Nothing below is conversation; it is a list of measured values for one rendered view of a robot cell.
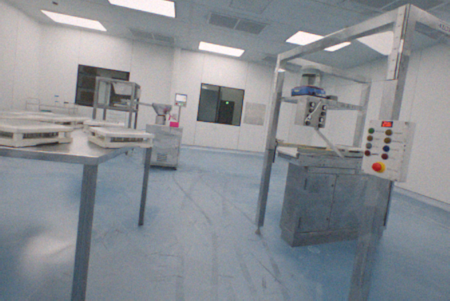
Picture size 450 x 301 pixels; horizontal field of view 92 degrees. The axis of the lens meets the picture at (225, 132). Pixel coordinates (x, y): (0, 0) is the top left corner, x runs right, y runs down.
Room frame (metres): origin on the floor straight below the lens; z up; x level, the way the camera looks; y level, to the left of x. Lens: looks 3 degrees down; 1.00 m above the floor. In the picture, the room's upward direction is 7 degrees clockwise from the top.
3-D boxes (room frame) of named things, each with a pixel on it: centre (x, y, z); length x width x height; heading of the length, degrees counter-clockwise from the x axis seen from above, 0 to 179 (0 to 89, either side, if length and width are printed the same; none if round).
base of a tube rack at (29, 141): (0.94, 0.86, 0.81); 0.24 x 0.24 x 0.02; 80
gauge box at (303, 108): (1.75, -0.66, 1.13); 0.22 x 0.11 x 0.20; 112
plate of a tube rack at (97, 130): (1.17, 0.55, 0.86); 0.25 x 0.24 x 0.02; 138
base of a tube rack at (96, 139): (1.17, 0.55, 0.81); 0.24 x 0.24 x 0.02; 48
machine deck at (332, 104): (1.95, -0.80, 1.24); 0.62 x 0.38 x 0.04; 112
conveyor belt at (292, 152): (2.08, -1.15, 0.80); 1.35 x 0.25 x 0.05; 112
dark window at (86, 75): (6.13, 3.53, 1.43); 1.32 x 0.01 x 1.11; 102
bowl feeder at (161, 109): (4.07, 1.15, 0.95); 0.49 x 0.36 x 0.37; 102
